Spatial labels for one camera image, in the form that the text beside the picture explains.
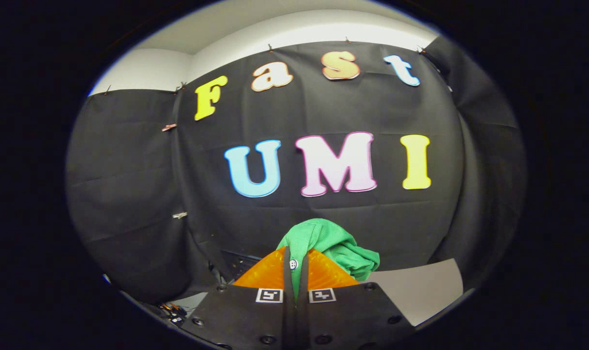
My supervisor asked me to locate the bundle of coloured cables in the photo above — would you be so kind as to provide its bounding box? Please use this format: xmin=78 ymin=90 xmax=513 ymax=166
xmin=157 ymin=302 xmax=189 ymax=325

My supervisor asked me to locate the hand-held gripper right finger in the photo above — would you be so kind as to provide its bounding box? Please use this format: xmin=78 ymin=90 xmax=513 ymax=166
xmin=297 ymin=248 xmax=416 ymax=350

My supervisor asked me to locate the row of small dark clips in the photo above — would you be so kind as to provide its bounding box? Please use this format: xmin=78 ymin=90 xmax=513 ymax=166
xmin=103 ymin=36 xmax=427 ymax=96

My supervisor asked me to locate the green polo shirt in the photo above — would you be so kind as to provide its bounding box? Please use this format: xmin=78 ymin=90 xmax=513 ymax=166
xmin=277 ymin=218 xmax=381 ymax=298

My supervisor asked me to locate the black backdrop cloth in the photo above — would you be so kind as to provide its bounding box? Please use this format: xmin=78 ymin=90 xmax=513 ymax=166
xmin=65 ymin=35 xmax=527 ymax=307

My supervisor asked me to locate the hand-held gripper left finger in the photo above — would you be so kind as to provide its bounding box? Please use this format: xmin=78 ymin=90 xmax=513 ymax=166
xmin=179 ymin=246 xmax=298 ymax=350

